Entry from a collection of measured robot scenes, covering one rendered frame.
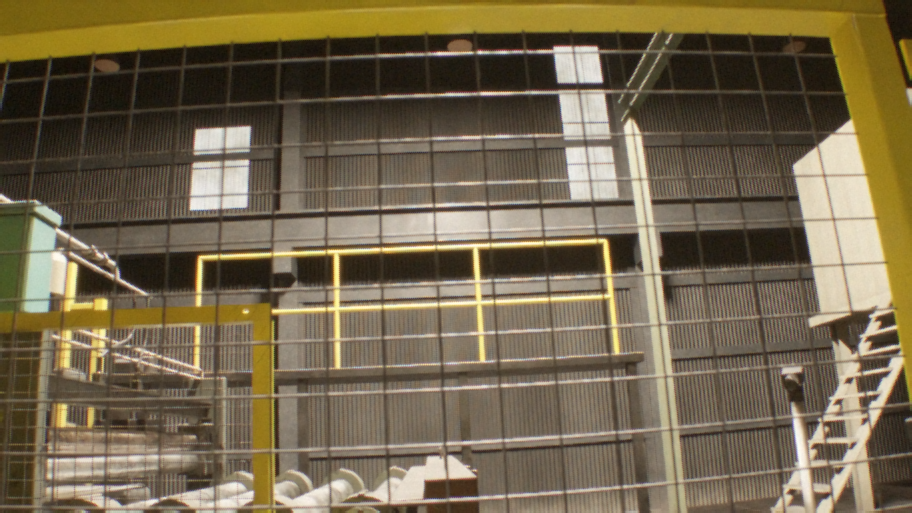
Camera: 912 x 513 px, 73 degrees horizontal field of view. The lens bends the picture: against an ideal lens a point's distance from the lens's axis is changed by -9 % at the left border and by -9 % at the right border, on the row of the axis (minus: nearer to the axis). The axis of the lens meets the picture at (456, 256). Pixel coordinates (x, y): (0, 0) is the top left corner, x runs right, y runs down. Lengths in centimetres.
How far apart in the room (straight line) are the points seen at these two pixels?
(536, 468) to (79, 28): 1103
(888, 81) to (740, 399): 1185
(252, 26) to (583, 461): 1114
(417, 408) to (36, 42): 1077
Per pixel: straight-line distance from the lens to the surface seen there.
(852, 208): 966
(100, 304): 577
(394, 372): 506
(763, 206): 1269
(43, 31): 84
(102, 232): 1242
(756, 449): 1271
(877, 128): 83
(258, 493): 192
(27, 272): 264
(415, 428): 1138
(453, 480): 221
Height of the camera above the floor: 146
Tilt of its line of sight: 15 degrees up
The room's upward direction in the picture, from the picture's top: 3 degrees counter-clockwise
